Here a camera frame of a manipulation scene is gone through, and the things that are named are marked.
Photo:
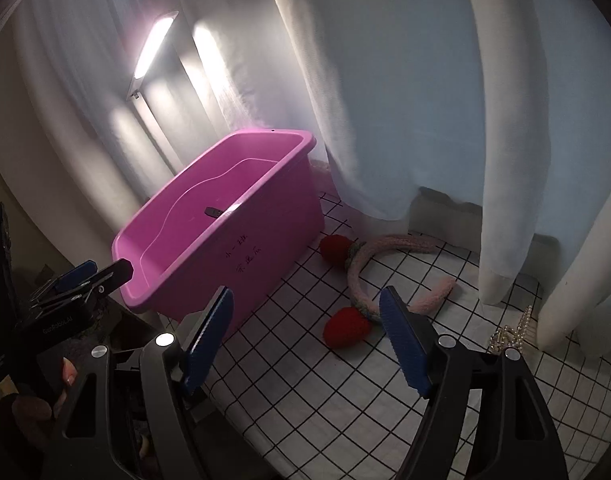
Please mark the pearl claw hair clip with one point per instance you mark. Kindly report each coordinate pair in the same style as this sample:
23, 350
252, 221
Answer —
511, 338

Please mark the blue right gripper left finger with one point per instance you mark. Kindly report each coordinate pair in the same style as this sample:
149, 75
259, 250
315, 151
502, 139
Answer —
204, 332

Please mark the person's left hand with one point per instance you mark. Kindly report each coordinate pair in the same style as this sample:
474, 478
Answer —
43, 388

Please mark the pink plastic tub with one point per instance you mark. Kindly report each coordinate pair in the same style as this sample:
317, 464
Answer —
263, 182

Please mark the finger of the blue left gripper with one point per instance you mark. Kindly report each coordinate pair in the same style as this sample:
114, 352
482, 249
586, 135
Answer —
101, 283
70, 279

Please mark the white desk lamp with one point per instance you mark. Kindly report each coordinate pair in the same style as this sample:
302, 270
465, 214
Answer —
145, 76

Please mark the black grid white tablecloth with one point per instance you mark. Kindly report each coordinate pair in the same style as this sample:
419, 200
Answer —
317, 413

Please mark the white curtain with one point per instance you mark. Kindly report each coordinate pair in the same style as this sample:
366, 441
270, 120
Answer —
503, 104

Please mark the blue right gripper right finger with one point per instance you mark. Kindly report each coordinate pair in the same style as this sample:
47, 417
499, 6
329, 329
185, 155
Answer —
410, 335

